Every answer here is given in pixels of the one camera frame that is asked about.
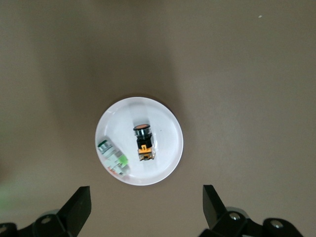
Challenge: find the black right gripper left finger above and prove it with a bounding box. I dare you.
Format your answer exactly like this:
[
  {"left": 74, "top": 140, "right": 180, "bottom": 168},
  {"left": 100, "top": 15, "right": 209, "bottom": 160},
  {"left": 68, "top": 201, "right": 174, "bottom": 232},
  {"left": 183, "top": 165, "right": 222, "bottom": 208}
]
[{"left": 33, "top": 186, "right": 92, "bottom": 237}]

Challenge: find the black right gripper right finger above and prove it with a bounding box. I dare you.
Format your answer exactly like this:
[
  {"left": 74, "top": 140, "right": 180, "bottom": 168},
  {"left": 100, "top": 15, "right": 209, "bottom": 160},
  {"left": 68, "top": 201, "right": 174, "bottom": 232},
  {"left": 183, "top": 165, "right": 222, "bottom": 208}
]
[{"left": 197, "top": 185, "right": 249, "bottom": 237}]

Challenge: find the small black orange bottle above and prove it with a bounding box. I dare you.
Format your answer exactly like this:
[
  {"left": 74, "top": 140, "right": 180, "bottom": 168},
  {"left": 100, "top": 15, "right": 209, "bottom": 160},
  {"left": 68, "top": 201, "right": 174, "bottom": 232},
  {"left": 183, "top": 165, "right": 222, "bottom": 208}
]
[{"left": 133, "top": 123, "right": 157, "bottom": 161}]

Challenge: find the pink round plate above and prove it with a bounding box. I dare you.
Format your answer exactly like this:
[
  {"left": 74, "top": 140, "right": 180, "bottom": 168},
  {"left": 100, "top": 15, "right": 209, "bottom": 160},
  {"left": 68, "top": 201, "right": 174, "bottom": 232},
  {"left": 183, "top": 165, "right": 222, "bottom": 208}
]
[{"left": 95, "top": 96, "right": 185, "bottom": 187}]

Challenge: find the green push button switch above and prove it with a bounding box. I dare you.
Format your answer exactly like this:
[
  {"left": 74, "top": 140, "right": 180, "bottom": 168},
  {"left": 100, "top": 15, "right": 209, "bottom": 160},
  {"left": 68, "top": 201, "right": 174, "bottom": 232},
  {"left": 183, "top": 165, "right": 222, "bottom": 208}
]
[{"left": 97, "top": 139, "right": 130, "bottom": 177}]

